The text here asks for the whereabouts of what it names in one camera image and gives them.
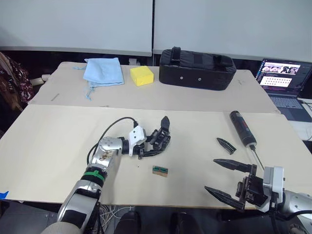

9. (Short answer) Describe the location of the black carrying case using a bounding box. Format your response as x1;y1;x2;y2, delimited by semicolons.
158;46;237;91

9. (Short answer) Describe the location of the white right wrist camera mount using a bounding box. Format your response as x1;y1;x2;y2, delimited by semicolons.
258;166;286;213

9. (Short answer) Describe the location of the open laptop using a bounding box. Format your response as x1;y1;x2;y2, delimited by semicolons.
255;58;312;121

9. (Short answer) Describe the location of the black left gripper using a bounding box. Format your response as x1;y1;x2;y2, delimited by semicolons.
133;130;170;160

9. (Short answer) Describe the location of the floral patterned garment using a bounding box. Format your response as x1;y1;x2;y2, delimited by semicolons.
0;51;35;112

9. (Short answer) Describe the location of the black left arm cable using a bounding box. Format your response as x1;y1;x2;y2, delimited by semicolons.
86;117;139;167

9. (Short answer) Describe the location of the loose black finger piece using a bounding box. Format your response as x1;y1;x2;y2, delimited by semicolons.
216;137;238;155

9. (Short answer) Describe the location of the white partition panel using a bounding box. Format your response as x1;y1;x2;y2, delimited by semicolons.
153;0;312;63
0;0;154;58

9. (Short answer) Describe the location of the white cable bundle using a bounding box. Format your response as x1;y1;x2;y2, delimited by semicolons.
99;204;136;229

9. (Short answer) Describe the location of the dark rounded shape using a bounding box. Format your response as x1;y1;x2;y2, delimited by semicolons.
114;211;142;234

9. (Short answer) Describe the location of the yellow box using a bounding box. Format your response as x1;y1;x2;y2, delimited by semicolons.
129;65;155;87

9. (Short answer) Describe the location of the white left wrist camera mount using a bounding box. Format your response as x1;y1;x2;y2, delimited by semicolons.
127;125;147;157

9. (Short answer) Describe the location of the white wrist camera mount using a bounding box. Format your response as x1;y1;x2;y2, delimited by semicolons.
127;125;147;157
258;166;286;213

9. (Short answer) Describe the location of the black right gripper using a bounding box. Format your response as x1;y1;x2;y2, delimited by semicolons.
204;158;266;211

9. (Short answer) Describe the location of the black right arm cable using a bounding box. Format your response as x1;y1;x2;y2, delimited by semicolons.
268;208;312;234

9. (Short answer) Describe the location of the light blue drawstring bag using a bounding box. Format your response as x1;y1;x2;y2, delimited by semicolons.
73;57;125;101

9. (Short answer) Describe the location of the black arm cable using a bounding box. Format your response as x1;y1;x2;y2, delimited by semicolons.
86;117;139;167
268;208;312;234

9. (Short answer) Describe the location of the black electric screwdriver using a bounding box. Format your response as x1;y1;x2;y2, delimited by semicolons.
230;110;265;171

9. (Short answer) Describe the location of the small green brown card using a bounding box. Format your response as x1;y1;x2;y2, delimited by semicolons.
152;165;170;177

